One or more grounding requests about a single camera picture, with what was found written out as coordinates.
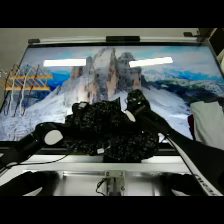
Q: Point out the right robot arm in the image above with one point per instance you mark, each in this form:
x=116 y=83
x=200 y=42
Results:
x=196 y=156

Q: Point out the silver frame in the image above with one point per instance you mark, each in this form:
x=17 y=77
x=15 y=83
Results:
x=83 y=183

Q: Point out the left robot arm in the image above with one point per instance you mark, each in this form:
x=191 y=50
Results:
x=30 y=143

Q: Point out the red garment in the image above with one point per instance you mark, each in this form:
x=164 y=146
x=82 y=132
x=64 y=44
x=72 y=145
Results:
x=191 y=126

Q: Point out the black floral shirt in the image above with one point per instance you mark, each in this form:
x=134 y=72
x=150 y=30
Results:
x=130 y=146

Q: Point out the white garment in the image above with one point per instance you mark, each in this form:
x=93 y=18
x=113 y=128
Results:
x=210 y=121

